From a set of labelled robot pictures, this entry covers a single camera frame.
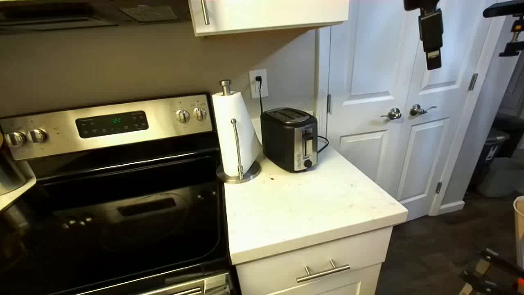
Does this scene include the black equipment stand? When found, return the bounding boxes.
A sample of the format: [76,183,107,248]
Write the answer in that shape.
[482,0,524,58]

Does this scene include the white panel door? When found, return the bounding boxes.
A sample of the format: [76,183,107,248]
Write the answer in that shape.
[326,0,431,201]
[397,0,501,221]

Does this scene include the white wall cabinet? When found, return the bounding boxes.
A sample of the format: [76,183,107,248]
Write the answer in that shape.
[187,0,351,37]

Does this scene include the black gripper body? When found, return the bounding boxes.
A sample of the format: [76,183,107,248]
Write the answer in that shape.
[418,6,446,53]

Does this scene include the black tripod legs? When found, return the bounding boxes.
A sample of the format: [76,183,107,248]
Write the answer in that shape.
[457,247,524,295]

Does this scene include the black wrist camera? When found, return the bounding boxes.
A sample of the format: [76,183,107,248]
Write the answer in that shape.
[403,0,439,12]

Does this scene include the white bucket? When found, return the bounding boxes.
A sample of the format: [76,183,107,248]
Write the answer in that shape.
[511,194,524,271]

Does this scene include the silver drawer bar handle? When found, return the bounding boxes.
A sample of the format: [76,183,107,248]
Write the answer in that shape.
[295,258,352,284]

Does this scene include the black toaster power cable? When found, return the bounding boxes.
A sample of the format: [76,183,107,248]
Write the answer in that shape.
[254,73,331,153]

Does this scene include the grey plastic bin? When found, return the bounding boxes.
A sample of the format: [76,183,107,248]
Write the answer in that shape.
[474,111,524,199]

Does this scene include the black and silver toaster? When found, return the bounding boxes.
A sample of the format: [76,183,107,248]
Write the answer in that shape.
[261,106,320,173]

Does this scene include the white paper towel roll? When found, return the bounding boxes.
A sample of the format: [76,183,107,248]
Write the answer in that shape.
[217,78,262,184]
[212,88,262,176]

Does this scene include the silver wall cabinet handle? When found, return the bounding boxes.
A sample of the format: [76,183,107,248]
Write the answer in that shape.
[200,0,213,26]

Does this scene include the white wall outlet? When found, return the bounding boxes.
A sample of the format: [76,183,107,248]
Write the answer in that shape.
[249,66,271,99]

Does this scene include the silver door lever handle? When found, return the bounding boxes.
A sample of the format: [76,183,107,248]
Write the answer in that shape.
[408,103,439,117]
[380,106,405,122]

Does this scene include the stainless steel electric stove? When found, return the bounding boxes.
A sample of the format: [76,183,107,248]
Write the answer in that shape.
[0,91,238,295]

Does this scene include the dark range hood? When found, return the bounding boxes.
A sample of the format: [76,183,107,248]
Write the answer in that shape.
[0,0,194,35]

